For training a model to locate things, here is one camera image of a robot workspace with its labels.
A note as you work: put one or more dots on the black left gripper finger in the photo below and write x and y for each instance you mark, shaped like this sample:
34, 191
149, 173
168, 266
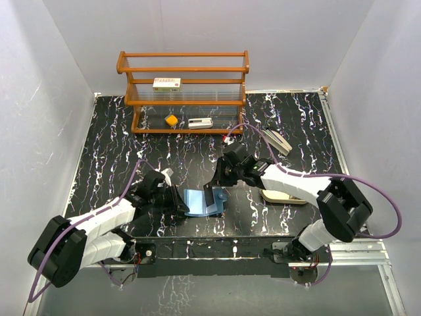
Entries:
176, 197
180, 209

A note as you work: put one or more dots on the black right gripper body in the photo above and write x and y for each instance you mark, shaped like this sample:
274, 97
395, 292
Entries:
228, 175

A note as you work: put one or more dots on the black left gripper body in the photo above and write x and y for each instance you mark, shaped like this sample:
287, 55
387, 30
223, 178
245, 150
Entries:
164, 199

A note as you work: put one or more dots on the black credit card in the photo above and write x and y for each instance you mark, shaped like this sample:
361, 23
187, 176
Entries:
209, 196

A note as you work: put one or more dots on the blue leather card holder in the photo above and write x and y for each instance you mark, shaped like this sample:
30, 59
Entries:
195, 201

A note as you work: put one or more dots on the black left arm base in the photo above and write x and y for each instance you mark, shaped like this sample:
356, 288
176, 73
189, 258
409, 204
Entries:
135, 256

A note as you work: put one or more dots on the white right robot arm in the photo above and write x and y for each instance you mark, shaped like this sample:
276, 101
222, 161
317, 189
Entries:
343, 207

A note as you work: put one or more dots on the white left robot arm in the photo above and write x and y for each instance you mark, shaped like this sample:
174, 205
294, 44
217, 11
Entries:
69, 245

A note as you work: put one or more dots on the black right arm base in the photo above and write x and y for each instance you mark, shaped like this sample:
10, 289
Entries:
294, 252

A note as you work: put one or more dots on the beige oval tray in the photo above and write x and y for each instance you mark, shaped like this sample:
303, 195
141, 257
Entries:
272, 196

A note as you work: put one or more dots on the white grey stapler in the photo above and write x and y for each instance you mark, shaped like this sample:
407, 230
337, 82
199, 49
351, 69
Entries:
201, 123

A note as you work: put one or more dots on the yellow square block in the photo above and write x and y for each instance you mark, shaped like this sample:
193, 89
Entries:
171, 120

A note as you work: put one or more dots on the brown wooden shelf rack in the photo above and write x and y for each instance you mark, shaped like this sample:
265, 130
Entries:
213, 86

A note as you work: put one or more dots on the white red paper box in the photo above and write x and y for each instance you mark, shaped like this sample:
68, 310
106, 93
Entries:
167, 84

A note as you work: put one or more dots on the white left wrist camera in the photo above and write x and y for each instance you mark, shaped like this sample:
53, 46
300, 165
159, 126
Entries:
168, 172

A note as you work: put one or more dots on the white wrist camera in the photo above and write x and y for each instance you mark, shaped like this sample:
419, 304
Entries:
228, 140
168, 172

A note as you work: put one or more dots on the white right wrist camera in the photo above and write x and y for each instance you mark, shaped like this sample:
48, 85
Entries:
228, 140

